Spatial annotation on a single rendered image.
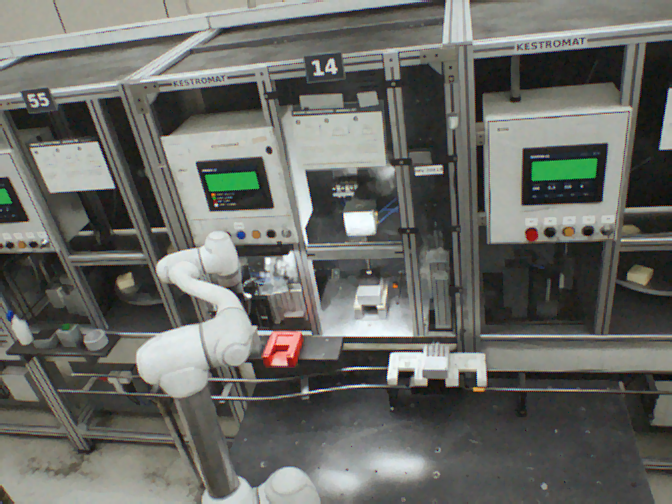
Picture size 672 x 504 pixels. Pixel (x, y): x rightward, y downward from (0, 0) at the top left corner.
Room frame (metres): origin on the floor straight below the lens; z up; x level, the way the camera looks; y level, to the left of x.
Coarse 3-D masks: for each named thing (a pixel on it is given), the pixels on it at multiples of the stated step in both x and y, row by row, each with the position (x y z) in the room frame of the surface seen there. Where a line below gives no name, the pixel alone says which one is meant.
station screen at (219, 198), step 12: (204, 168) 1.90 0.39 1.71; (216, 168) 1.89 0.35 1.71; (228, 168) 1.88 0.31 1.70; (240, 168) 1.87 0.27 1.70; (252, 168) 1.85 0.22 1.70; (204, 180) 1.91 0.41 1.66; (216, 192) 1.90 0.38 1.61; (228, 192) 1.89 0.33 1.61; (240, 192) 1.87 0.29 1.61; (252, 192) 1.86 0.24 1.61; (216, 204) 1.90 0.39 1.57; (228, 204) 1.89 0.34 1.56; (240, 204) 1.88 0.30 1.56; (252, 204) 1.86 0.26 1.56; (264, 204) 1.85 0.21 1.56
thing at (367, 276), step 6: (366, 264) 2.00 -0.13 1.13; (360, 270) 2.03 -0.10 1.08; (366, 270) 2.01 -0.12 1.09; (372, 270) 2.01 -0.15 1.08; (378, 270) 2.01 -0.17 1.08; (360, 276) 1.99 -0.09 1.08; (366, 276) 1.98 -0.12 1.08; (372, 276) 1.97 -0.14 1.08; (378, 276) 1.97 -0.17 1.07; (360, 282) 1.99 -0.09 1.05; (366, 282) 1.98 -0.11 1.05; (372, 282) 1.97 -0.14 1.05; (378, 282) 1.97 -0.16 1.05
